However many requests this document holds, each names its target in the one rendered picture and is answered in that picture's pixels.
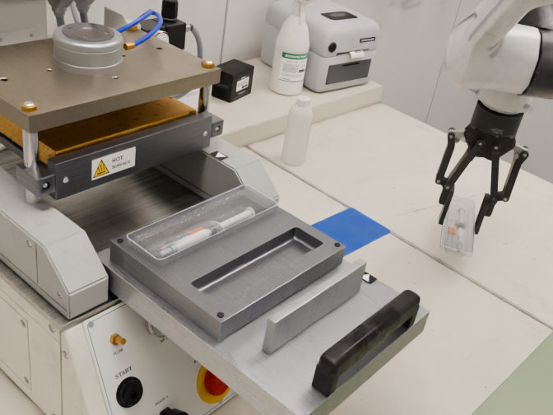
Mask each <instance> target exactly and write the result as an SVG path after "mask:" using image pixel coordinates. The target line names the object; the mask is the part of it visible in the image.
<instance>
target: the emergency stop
mask: <svg viewBox="0 0 553 415"><path fill-rule="evenodd" d="M204 386H205V389H206V391H207V392H208V393H209V394H211V395H215V396H219V395H222V394H223V393H225V392H226V390H227V389H228V387H229V386H228V385H226V384H225V383H224V382H222V381H221V380H220V379H219V378H217V377H216V376H215V375H213V374H212V373H211V372H210V371H209V370H207V373H206V375H205V379H204Z"/></svg>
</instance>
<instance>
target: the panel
mask: <svg viewBox="0 0 553 415"><path fill-rule="evenodd" d="M144 321H145V319H144V318H143V317H141V316H140V315H139V314H138V313H137V312H136V311H135V310H133V309H132V308H131V307H130V306H128V305H127V304H126V303H124V302H123V301H122V302H120V303H118V304H117V305H114V306H112V307H110V308H108V309H107V310H104V311H103V312H101V313H99V314H98V315H95V316H93V317H91V318H89V319H87V320H85V321H83V322H82V326H83V329H84V332H85V335H86V340H87V343H88V346H89V349H90V352H91V357H92V361H93V363H94V367H95V372H96V374H97V378H98V381H99V384H100V389H101V393H102V395H103V399H104V401H105V407H106V410H107V413H108V415H160V412H161V411H162V410H164V409H165V408H167V407H168V408H171V409H173V408H177V409H179V410H182V411H184V412H186V413H187V414H188V415H208V414H210V413H211V412H213V411H214V410H215V409H217V408H219V407H220V406H221V405H222V404H223V403H225V402H226V401H227V400H229V399H231V398H232V397H233V396H235V395H236V394H237V393H236V392H234V391H233V390H232V389H231V388H230V387H228V389H227V390H226V392H225V393H223V394H222V395H219V396H215V395H211V394H209V393H208V392H207V391H206V389H205V386H204V379H205V375H206V373H207V368H205V367H204V366H203V365H201V364H200V363H199V362H198V361H196V360H195V359H194V358H192V357H191V356H190V355H189V354H187V353H186V352H185V351H184V350H183V349H182V348H181V347H179V346H178V345H177V344H175V343H174V342H173V341H171V340H170V339H169V338H167V337H164V338H157V337H153V336H151V335H150V334H149V333H148V332H147V331H146V328H145V324H144ZM129 380H137V381H139V382H140V383H141V384H142V388H143V394H142V398H141V399H140V401H139V402H138V403H137V404H135V405H134V406H127V405H124V404H123V403H122V402H121V400H120V397H119V395H120V390H121V389H122V387H123V385H124V384H125V383H126V382H127V381H129Z"/></svg>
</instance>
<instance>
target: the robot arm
mask: <svg viewBox="0 0 553 415"><path fill-rule="evenodd" d="M443 65H444V68H445V71H446V73H447V74H448V76H449V77H450V79H451V80H452V81H453V82H454V84H455V85H456V86H457V87H458V88H462V89H468V90H469V91H472V92H474V93H476V98H478V99H479V100H478V101H477V103H476V108H475V110H474V112H473V115H472V119H471V122H470V123H469V124H468V126H466V127H465V129H463V130H455V128H450V129H449V130H448V143H447V146H446V148H445V151H444V154H443V157H442V160H441V162H440V164H439V168H438V170H437V173H436V176H435V183H436V184H440V185H441V186H442V187H443V188H442V191H441V194H440V196H439V204H443V207H442V209H441V212H440V214H439V223H438V224H440V225H443V222H444V219H445V216H446V214H447V211H448V207H449V205H450V203H451V200H452V198H453V194H454V189H455V183H456V181H457V180H458V178H459V177H460V175H461V174H462V173H463V171H464V170H465V169H466V168H467V166H468V165H469V163H470V162H471V161H472V160H473V159H474V158H475V156H476V157H484V158H486V159H487V160H489V161H491V176H490V194H488V193H485V196H484V198H483V201H482V204H481V207H480V210H479V212H478V215H477V218H476V221H475V234H476V235H478V233H479V230H480V228H481V224H482V222H483V219H484V216H486V217H490V216H491V214H492V212H493V210H494V207H495V205H496V204H497V202H498V201H503V202H508V201H509V198H510V195H511V193H512V191H513V188H514V184H515V182H516V179H517V177H518V172H519V170H520V168H521V165H522V163H524V162H525V160H526V159H527V158H528V156H529V153H528V147H527V146H523V147H522V146H520V145H519V144H517V143H516V139H515V137H516V134H517V131H518V128H519V125H520V124H521V121H522V118H523V115H524V112H531V111H532V109H533V106H532V102H533V101H534V98H542V99H549V100H553V0H483V1H482V2H481V3H480V4H479V5H478V6H477V7H476V9H475V10H473V11H472V12H471V13H470V14H469V15H468V16H466V17H465V18H464V19H463V20H462V21H460V22H459V23H458V24H457V25H456V26H455V27H454V29H453V31H452V33H451V34H450V36H449V38H448V42H447V44H446V48H445V51H444V61H443ZM461 138H465V140H466V142H467V145H468V148H467V150H466V151H465V153H464V154H463V156H462V157H461V159H460V160H459V161H458V163H457V164H456V165H455V166H454V168H453V170H452V171H451V172H450V174H449V175H448V177H447V178H446V177H445V176H444V175H445V173H446V170H447V168H448V164H449V162H450V159H451V157H452V154H453V151H454V148H455V143H459V142H460V139H461ZM512 149H513V161H512V164H511V166H510V169H509V173H508V175H507V178H506V181H505V183H504V187H503V190H502V191H498V182H499V166H500V157H502V156H503V155H504V154H506V153H507V152H509V151H511V150H512Z"/></svg>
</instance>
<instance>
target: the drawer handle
mask: <svg viewBox="0 0 553 415"><path fill-rule="evenodd" d="M420 301H421V298H420V296H419V295H417V294H416V293H415V292H413V291H411V290H408V289H407V290H405V291H403V292H402V293H400V294H399V295H398V296H396V297H395V298H393V299H392V300H391V301H390V302H389V303H388V304H386V305H385V306H383V307H382V308H381V309H380V310H378V311H377V312H375V313H374V314H373V315H371V316H370V317H369V318H368V319H367V320H365V321H364V322H363V323H361V324H360V325H359V326H357V327H356V328H355V329H353V330H352V331H350V332H349V333H348V334H347V335H346V336H345V337H343V338H342V339H340V340H339V341H338V342H336V343H335V344H334V345H332V346H331V347H330V348H329V349H328V350H326V351H325V352H324V353H323V354H322V355H321V357H320V358H319V362H318V364H317V365H316V368H315V372H314V378H313V381H312V386H313V387H314V388H315V389H317V390H318V391H320V392H321V393H322V394H324V395H325V396H327V397H329V396H330V395H331V394H332V393H333V392H335V389H336V387H337V381H338V378H339V376H341V375H342V374H343V373H344V372H346V371H347V370H348V369H349V368H351V367H352V366H353V365H354V364H356V363H357V362H358V361H359V360H360V359H361V358H362V357H363V356H365V355H366V354H367V353H368V352H370V351H371V350H372V349H373V348H374V347H376V346H377V345H378V344H380V343H381V342H382V341H383V340H384V339H385V338H386V337H387V336H389V335H390V334H391V333H392V332H394V331H395V330H396V329H397V328H399V327H400V326H401V325H402V326H404V327H405V328H407V329H409V328H410V327H411V326H412V325H413V324H414V322H415V319H416V315H417V312H418V310H419V307H420V305H419V304H420Z"/></svg>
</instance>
